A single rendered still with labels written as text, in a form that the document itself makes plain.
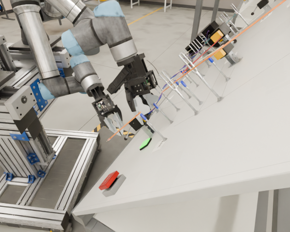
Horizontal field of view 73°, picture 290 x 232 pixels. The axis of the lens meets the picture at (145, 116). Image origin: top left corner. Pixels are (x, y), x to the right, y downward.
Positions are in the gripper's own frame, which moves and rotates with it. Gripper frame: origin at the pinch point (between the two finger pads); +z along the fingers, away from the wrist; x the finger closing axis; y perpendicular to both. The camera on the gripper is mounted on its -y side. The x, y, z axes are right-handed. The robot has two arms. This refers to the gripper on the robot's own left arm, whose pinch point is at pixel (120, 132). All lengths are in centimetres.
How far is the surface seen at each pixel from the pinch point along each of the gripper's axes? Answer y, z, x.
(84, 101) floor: -184, -92, -27
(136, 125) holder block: 9.0, 2.1, 6.4
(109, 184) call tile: 24.1, 14.0, -7.9
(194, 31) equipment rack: -41, -41, 76
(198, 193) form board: 49, 20, 6
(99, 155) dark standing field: -126, -11, -33
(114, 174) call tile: 22.7, 12.4, -6.0
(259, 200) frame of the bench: -8, 52, 35
